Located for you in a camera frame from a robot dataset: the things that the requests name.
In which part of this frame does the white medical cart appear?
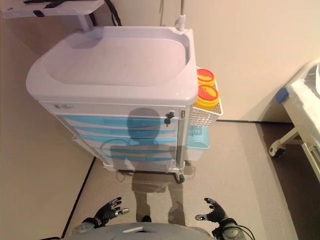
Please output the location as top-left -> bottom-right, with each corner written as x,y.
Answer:
26,26 -> 198,185

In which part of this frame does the grey robot torso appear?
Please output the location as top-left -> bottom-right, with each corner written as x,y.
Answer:
65,222 -> 213,240

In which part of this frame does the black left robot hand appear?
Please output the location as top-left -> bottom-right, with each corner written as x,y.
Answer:
93,196 -> 130,227

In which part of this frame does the bed caster wheel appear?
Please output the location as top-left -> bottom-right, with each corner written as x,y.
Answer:
269,146 -> 286,158

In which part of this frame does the slim blue-front cart drawer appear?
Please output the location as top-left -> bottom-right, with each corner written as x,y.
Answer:
72,126 -> 179,140
59,114 -> 180,131

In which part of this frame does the yellow sharps container red lid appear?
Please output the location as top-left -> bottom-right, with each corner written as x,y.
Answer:
196,68 -> 216,87
194,84 -> 221,109

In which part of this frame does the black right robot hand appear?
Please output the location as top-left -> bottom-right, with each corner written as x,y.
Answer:
194,197 -> 230,225

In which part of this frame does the blue bed corner bracket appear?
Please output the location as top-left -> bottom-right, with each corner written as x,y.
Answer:
276,87 -> 289,103

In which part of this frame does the white mesh basket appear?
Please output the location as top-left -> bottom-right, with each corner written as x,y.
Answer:
189,66 -> 224,127

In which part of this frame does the white hospital bed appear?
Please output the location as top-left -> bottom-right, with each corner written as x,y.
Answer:
268,58 -> 320,181

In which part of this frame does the metal IV pole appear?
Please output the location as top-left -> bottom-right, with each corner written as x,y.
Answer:
174,0 -> 187,32

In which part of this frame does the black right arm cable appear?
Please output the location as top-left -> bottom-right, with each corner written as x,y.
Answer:
234,224 -> 253,240

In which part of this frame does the blue-lid waste bin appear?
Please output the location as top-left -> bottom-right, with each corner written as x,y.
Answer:
184,124 -> 211,163

